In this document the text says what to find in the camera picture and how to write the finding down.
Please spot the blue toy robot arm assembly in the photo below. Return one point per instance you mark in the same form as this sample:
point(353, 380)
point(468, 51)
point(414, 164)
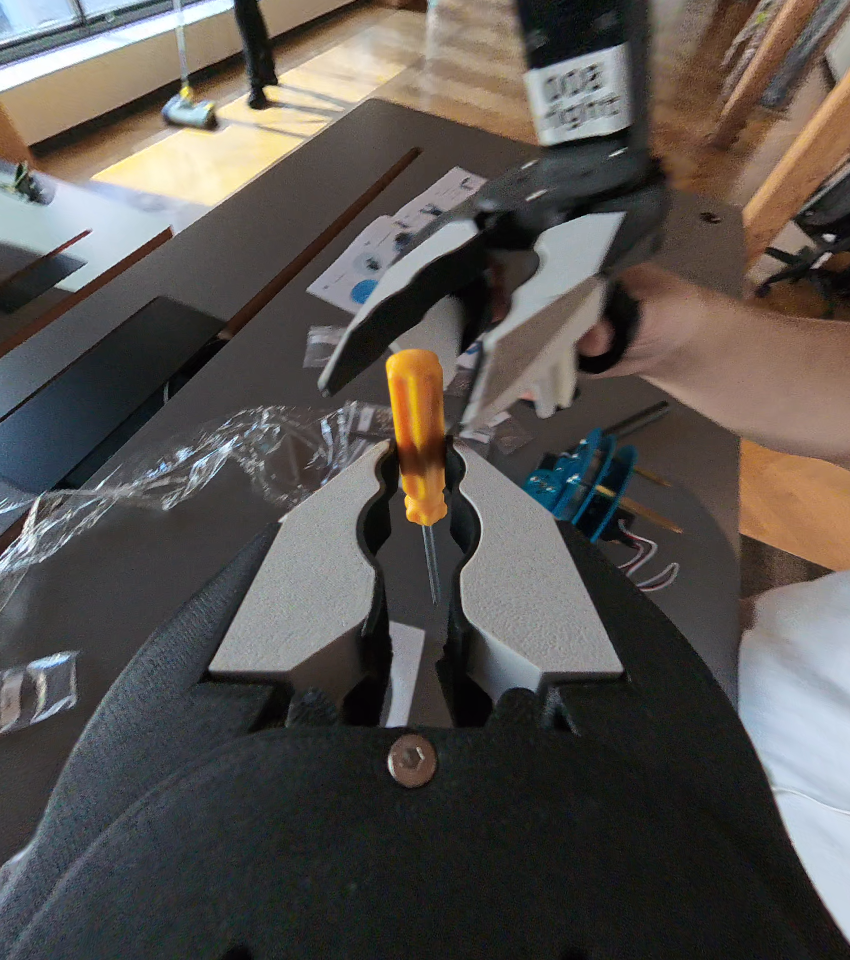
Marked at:
point(582, 480)

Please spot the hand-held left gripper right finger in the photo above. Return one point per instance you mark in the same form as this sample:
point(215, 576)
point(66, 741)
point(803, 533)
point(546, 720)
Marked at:
point(537, 600)

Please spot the small clear zip bag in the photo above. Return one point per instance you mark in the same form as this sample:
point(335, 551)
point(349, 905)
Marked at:
point(20, 697)

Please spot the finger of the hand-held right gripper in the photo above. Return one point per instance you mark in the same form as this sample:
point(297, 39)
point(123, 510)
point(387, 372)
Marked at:
point(425, 255)
point(567, 255)

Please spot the small dark desk object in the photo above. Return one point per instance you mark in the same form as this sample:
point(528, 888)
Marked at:
point(24, 184)

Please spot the printed instruction sheet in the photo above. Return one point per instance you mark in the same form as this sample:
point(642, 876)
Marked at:
point(372, 255)

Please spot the black office chair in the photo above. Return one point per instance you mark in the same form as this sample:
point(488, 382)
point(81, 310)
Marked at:
point(845, 202)

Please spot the dark grey desk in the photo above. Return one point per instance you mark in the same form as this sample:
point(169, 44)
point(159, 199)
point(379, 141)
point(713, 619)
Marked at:
point(170, 570)

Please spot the grey floor sweeper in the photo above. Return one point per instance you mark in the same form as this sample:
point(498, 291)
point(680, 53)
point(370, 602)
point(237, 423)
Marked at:
point(189, 112)

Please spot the light grey desk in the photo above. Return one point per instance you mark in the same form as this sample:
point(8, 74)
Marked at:
point(57, 225)

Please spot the person's right forearm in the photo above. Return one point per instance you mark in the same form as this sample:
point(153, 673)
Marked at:
point(770, 375)

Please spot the wooden bookshelf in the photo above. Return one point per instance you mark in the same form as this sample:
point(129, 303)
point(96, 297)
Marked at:
point(807, 142)

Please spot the black metal rod tool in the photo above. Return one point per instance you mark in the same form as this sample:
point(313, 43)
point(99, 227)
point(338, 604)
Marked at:
point(639, 418)

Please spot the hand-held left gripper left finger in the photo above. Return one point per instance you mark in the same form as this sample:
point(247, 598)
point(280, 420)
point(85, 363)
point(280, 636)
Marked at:
point(297, 600)

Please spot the crumpled clear plastic wrap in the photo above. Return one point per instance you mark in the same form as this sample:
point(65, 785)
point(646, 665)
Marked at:
point(245, 431)

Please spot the person's white shirt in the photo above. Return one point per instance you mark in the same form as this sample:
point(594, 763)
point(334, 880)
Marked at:
point(830, 712)

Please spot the person's right hand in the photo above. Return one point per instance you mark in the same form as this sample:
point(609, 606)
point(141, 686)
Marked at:
point(665, 315)

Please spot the window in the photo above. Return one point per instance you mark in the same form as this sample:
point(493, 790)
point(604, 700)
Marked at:
point(20, 19)

